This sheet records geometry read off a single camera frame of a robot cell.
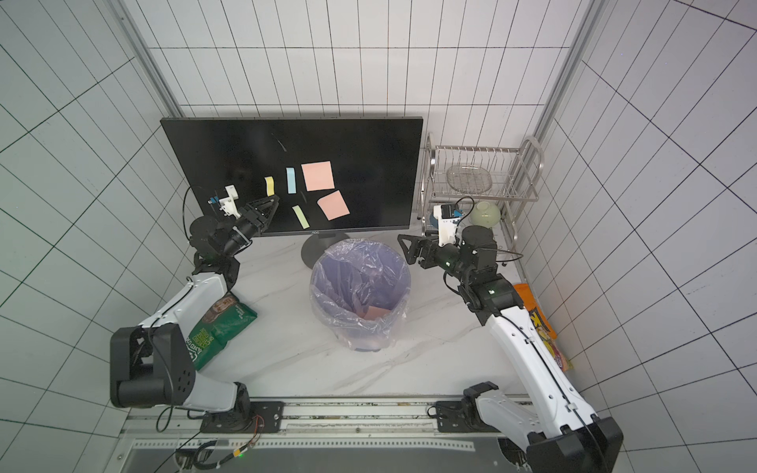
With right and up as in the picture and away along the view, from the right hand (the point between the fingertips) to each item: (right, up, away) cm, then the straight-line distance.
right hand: (401, 236), depth 69 cm
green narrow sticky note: (-28, +5, +14) cm, 32 cm away
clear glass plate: (+24, +18, +23) cm, 38 cm away
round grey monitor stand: (-29, -3, +39) cm, 49 cm away
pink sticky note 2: (-7, -23, +15) cm, 28 cm away
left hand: (-32, +9, +8) cm, 35 cm away
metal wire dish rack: (+35, +20, +26) cm, 48 cm away
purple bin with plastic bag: (-14, -11, +13) cm, 22 cm away
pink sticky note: (-19, +9, +12) cm, 24 cm away
